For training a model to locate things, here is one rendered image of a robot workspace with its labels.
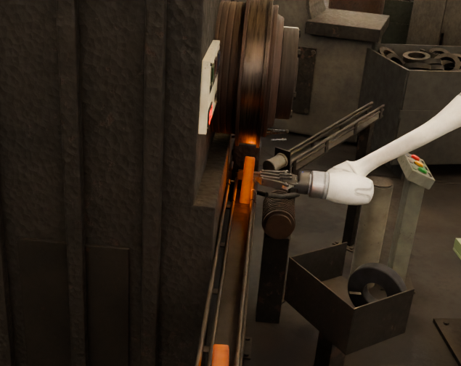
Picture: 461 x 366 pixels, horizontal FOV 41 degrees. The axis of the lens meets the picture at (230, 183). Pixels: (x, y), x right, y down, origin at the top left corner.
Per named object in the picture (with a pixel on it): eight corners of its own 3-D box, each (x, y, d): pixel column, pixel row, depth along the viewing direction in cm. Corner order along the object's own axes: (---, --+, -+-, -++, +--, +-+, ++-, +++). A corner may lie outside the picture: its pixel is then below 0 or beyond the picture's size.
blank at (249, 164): (238, 210, 209) (247, 210, 209) (240, 190, 195) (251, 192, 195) (243, 169, 216) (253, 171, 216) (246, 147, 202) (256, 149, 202)
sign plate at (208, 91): (197, 133, 150) (201, 60, 143) (209, 104, 174) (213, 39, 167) (207, 134, 150) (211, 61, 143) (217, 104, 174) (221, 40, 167)
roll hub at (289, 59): (273, 130, 183) (283, 35, 172) (274, 104, 209) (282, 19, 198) (292, 132, 183) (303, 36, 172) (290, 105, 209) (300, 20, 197)
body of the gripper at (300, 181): (308, 199, 202) (279, 195, 202) (306, 188, 210) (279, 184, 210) (311, 178, 199) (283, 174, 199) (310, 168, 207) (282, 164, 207)
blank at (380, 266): (407, 324, 159) (411, 318, 161) (398, 269, 155) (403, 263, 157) (352, 318, 168) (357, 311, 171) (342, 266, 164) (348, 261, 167)
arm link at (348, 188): (326, 204, 200) (321, 198, 213) (373, 210, 200) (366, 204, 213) (330, 171, 199) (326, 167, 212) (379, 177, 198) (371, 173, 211)
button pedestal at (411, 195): (381, 293, 284) (405, 169, 259) (374, 266, 306) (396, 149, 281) (416, 296, 284) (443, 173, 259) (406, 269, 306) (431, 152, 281)
